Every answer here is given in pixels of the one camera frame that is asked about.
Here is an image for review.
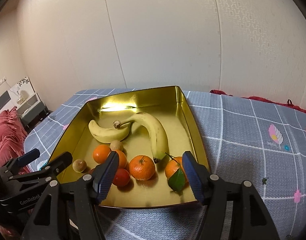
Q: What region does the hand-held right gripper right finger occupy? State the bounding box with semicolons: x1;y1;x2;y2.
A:
182;151;281;240

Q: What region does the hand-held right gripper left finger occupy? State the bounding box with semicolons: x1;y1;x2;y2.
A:
23;151;120;240

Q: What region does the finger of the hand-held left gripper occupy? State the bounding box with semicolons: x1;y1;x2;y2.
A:
0;148;41;178
8;151;73;188

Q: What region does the orange with green leaf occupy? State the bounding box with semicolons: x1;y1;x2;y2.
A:
165;154;190;192

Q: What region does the tan longan fruit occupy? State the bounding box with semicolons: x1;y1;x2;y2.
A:
72;159;87;173
110;140;124;152

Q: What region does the plain orange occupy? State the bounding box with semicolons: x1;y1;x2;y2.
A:
111;150;128;169
93;144;111;165

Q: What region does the orange with stem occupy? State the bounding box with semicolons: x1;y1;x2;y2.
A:
129;155;156;181

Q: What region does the yellow banana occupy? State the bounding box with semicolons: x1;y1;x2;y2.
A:
113;112;170;164
88;119;133;144

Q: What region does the gold metal tin tray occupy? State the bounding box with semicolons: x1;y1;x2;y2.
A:
44;85;210;209

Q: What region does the red bedding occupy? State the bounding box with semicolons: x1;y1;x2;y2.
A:
0;106;28;173

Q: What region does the white nightstand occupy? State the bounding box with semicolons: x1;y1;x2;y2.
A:
16;91;52;133

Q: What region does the white table lamp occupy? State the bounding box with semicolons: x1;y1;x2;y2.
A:
14;87;26;105

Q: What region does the white board with leaf print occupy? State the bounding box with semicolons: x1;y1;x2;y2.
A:
8;76;34;103

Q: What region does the dark red blanket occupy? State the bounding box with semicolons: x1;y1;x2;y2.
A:
209;89;306;117

